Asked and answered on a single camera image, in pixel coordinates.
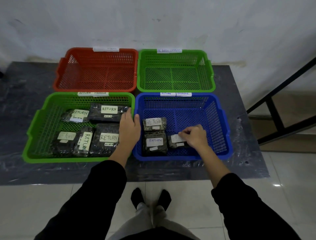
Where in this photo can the person's left hand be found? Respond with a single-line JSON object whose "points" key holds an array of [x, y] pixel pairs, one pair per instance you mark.
{"points": [[129, 133]]}

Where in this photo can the person's right hand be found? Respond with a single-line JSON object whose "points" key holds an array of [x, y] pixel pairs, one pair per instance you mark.
{"points": [[197, 139]]}

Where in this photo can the person's right thumb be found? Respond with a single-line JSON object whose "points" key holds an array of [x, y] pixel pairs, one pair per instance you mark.
{"points": [[183, 135]]}

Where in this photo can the person's left thumb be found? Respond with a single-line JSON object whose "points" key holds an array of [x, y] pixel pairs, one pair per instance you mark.
{"points": [[137, 118]]}

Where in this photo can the black parcel with white label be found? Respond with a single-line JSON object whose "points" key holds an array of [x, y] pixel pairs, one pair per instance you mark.
{"points": [[63, 144], [154, 123], [74, 115], [175, 142], [155, 144], [83, 141], [106, 112], [105, 141]]}

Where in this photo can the person's left forearm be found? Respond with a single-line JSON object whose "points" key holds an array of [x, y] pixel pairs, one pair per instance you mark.
{"points": [[98, 192]]}

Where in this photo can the person's right forearm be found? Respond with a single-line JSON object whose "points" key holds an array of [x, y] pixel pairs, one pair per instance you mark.
{"points": [[237, 197]]}

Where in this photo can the blue plastic basket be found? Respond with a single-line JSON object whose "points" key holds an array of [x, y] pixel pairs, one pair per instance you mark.
{"points": [[212, 118]]}

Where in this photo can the white paper basket label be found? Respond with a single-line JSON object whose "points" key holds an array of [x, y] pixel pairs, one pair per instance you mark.
{"points": [[106, 49], [184, 94], [93, 93], [169, 50], [167, 94]]}

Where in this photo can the small green plastic basket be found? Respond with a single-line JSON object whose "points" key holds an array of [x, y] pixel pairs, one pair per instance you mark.
{"points": [[175, 76]]}

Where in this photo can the red plastic basket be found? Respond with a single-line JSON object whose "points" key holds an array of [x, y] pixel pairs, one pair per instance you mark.
{"points": [[96, 74]]}

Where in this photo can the black sock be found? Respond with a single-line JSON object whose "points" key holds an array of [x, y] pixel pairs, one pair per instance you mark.
{"points": [[137, 197], [164, 199]]}

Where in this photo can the large green plastic basket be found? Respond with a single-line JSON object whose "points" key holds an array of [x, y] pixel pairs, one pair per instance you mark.
{"points": [[47, 128]]}

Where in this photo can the grey trousers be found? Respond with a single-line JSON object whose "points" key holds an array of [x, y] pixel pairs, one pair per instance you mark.
{"points": [[148, 222]]}

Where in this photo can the black plastic floor sheet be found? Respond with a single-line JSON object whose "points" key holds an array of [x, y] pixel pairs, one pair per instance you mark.
{"points": [[22, 99]]}

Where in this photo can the black metal frame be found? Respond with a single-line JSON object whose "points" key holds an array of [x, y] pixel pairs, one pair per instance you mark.
{"points": [[275, 108]]}

